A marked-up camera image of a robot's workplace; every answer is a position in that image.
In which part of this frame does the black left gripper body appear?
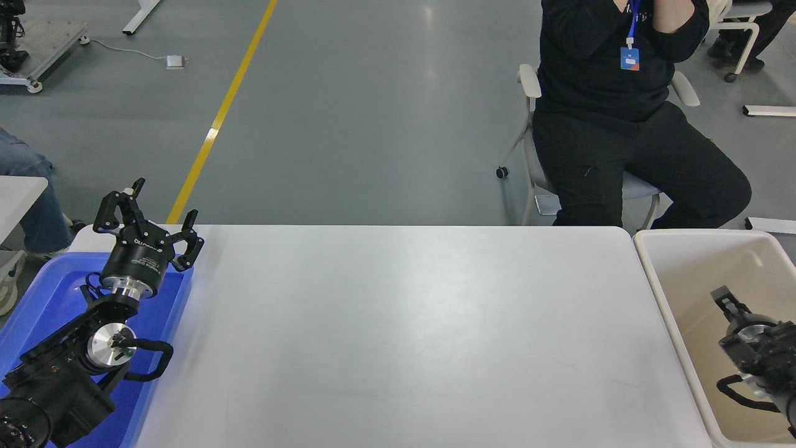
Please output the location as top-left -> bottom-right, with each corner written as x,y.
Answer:
99,228 -> 174,294

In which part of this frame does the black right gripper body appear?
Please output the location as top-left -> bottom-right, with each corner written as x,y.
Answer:
724,303 -> 757,328

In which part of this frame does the large pale plastic bin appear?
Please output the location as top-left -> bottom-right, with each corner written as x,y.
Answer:
632,229 -> 796,448

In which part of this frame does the person beside small table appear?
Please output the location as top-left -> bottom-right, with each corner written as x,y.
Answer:
0,128 -> 74,261

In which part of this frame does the blue plastic tray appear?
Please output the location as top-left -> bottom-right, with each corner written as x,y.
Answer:
0,251 -> 194,448

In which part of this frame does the small white side table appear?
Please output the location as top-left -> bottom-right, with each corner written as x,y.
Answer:
0,176 -> 49,245

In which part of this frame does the white table leg base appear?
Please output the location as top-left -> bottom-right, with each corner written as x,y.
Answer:
0,250 -> 27,315

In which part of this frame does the grey wheeled platform cart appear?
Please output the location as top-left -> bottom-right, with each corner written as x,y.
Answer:
0,21 -> 90,94

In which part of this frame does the black machine on cart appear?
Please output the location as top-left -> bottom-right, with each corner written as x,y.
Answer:
0,0 -> 29,72

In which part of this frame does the seated person with badge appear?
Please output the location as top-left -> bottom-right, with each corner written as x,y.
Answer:
532,0 -> 752,228

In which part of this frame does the person behind white chair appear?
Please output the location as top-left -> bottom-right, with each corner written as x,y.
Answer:
709,0 -> 796,71

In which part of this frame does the white chair with caster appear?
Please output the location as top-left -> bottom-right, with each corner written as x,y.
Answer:
711,0 -> 774,83

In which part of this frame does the white wheeled office chair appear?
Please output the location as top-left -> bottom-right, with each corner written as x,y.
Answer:
496,62 -> 700,226

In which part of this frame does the white floor cable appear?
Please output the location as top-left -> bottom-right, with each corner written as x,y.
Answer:
88,39 -> 169,62

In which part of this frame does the blue lanyard badge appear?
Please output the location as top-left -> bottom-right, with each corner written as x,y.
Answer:
620,0 -> 642,71

